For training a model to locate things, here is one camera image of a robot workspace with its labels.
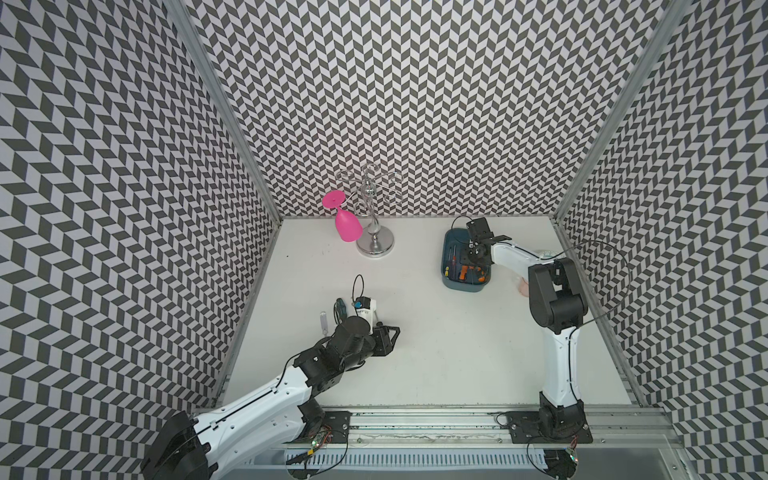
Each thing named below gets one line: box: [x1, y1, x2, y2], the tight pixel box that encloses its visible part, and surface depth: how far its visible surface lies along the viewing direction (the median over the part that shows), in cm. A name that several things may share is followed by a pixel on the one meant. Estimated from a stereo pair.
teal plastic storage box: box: [441, 228, 492, 293], surface depth 101 cm
